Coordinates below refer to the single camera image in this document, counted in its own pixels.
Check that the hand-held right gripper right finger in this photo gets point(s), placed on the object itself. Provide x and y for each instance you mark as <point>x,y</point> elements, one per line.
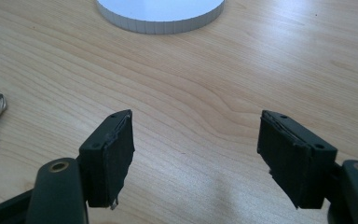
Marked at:
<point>295,155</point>

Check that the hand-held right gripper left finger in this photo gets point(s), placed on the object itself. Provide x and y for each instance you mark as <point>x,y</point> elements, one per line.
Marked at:
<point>105,161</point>

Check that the white round disc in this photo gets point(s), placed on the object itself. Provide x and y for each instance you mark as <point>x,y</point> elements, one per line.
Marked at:
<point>160,12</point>

